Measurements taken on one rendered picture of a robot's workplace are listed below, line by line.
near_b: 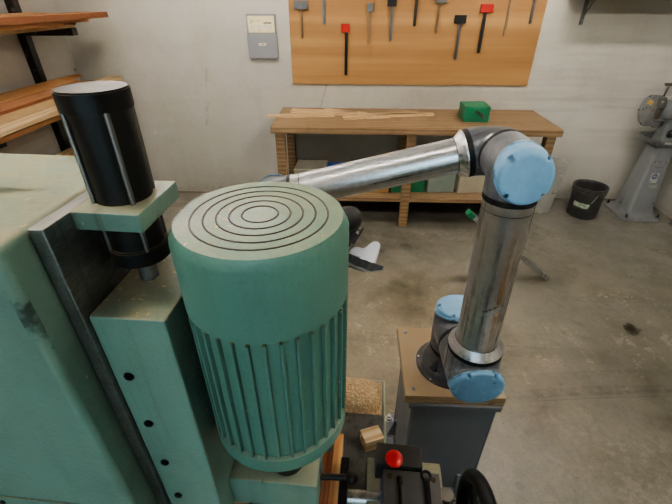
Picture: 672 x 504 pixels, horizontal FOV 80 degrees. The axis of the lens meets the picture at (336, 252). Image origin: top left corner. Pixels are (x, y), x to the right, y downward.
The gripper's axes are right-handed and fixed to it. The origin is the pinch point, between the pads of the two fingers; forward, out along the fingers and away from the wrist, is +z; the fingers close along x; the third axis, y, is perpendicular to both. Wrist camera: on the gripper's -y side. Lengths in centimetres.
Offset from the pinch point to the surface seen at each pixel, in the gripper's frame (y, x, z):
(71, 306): -23.2, -26.2, 18.5
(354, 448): -31.0, 27.4, -14.9
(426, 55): 220, 42, -224
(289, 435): -25.2, -0.2, 18.2
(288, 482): -35.4, 9.7, 2.9
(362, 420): -26.1, 28.6, -19.4
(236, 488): -40.9, 4.5, -1.5
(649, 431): 21, 190, -68
